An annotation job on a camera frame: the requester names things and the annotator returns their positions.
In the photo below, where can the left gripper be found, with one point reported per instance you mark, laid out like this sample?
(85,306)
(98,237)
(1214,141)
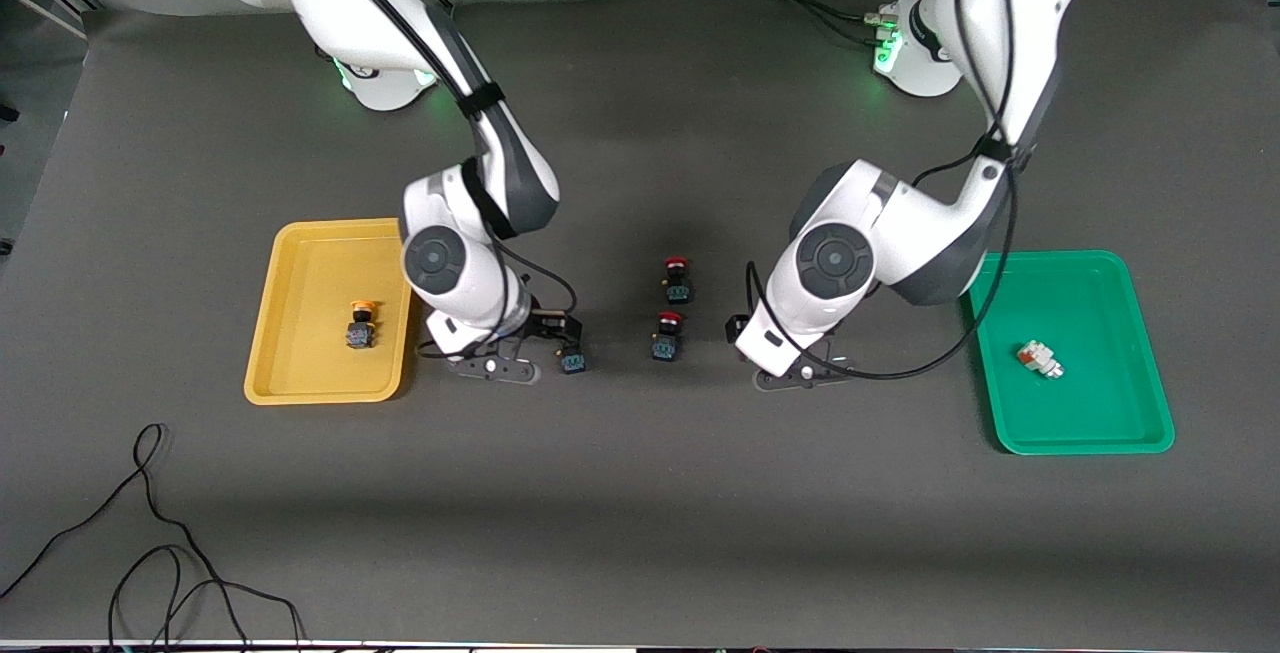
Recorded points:
(739,325)

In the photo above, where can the yellow push button red mark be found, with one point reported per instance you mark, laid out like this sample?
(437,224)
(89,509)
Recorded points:
(359,336)

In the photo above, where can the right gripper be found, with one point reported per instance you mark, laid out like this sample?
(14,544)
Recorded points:
(545,325)

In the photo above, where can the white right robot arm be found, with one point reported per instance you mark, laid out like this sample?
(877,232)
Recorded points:
(350,3)

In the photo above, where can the yellow plastic tray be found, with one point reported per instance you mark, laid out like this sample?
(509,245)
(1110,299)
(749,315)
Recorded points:
(300,363)

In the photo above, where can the red push button switch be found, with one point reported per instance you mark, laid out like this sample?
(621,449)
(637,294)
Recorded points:
(678,291)
(665,346)

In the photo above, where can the green plastic tray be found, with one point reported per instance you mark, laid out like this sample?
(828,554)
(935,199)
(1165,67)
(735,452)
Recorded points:
(1100,403)

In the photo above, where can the white green button orange block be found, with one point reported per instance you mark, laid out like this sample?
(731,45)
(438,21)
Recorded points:
(1040,360)

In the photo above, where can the yellow push button green mark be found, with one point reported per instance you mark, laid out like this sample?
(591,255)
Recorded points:
(573,363)

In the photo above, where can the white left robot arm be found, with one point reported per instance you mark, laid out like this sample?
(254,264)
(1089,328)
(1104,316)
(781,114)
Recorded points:
(1000,33)

